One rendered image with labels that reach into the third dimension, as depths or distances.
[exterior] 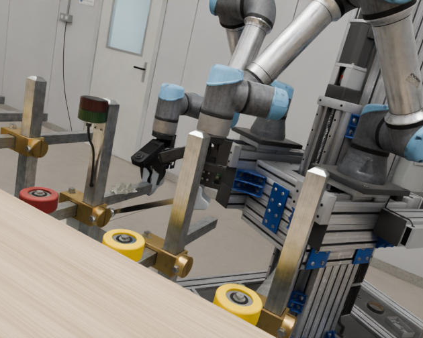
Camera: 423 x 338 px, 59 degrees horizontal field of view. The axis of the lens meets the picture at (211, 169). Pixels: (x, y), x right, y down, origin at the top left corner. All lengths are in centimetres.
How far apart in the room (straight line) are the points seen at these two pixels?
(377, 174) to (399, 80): 31
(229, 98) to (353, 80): 72
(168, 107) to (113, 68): 346
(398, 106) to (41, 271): 89
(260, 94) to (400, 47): 36
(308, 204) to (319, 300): 104
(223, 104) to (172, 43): 329
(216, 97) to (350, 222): 62
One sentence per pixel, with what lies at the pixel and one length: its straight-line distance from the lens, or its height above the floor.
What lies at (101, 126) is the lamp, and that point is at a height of 107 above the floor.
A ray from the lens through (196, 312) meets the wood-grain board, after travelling 61.
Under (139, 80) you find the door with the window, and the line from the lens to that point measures 431.
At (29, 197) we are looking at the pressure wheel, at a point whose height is 91.
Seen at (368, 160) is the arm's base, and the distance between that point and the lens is 121.
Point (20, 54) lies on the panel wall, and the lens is 590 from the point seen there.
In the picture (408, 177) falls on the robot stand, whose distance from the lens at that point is 167.
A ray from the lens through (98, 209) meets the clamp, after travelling 95.
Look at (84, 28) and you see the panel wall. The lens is 497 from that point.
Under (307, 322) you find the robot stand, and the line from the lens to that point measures 173.
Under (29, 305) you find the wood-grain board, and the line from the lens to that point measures 58.
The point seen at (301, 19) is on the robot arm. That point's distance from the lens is 104.
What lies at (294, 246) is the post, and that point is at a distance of 72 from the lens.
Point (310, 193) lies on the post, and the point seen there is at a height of 109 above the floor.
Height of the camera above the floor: 126
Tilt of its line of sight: 15 degrees down
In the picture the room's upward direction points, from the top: 14 degrees clockwise
